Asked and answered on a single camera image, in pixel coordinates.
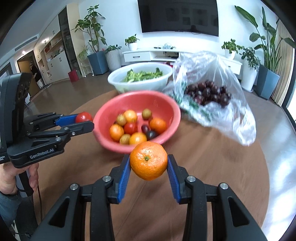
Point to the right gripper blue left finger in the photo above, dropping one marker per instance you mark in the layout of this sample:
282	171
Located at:
120	176

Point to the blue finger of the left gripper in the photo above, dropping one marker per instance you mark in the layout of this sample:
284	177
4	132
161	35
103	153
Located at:
66	120

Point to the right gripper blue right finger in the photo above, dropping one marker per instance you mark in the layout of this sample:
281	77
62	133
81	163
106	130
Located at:
177	177

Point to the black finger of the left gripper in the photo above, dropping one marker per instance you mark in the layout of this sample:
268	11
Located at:
81	128

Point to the red tomato top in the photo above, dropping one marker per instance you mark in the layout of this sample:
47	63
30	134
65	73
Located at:
83	117

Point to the small orange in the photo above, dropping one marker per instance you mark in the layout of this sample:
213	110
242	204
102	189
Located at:
131	116
116	132

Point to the brownish longan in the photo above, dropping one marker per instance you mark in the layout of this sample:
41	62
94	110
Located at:
146	114
121	120
125	139

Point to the yellow orange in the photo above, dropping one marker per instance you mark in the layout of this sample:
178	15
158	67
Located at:
137	138

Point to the dark purple plum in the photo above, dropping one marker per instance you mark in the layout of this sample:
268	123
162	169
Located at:
150	134

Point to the large front orange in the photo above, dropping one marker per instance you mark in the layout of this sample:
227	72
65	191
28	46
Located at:
158	125

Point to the grey sleeved left forearm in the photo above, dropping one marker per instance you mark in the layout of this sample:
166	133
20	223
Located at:
9	206

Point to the person's left hand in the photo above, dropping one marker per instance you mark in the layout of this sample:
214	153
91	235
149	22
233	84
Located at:
8	175

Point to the brown tablecloth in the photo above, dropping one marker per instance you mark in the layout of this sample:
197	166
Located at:
228	182

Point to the red waste bin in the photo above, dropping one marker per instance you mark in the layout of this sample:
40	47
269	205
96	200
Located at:
73	76

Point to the green leafy vegetables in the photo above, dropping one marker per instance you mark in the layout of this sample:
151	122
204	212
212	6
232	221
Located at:
132	76

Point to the tall plant in blue pot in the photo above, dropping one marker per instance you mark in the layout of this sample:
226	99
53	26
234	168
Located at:
92	27

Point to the wooden storage shelf cabinet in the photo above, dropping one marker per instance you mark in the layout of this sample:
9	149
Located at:
59	45

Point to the plant in white ribbed pot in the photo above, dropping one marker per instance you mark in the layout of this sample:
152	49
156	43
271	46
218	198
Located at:
113	57

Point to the white basin with greens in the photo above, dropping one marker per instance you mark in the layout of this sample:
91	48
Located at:
157	84

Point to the pile of dark plums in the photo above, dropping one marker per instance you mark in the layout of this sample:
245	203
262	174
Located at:
205	92

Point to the clear plastic bag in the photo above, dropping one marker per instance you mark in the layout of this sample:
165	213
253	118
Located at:
236	120

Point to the small plant on cabinet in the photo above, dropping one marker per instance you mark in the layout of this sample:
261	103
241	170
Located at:
231	49
132	42

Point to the white TV cabinet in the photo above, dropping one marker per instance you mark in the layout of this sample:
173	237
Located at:
166	55

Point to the large right plant blue pot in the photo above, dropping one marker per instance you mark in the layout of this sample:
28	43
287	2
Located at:
270	45

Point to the right plant in white pot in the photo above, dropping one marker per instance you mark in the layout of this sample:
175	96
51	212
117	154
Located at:
251	64

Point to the small right plant on cabinet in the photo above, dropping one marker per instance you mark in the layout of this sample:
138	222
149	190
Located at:
231	49

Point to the wall mounted black television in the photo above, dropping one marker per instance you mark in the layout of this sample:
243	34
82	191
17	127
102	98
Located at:
194	16

